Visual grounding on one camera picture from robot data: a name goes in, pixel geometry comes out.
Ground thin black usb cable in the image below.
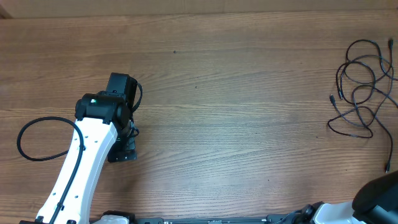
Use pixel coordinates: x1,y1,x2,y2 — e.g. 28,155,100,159
326,39,398,174

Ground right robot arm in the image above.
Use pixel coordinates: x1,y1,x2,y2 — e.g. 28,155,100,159
293,171,397,224

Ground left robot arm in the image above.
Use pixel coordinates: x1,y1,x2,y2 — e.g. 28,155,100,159
16,73,143,223

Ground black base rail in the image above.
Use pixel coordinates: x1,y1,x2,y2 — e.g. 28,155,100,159
90,205,312,224

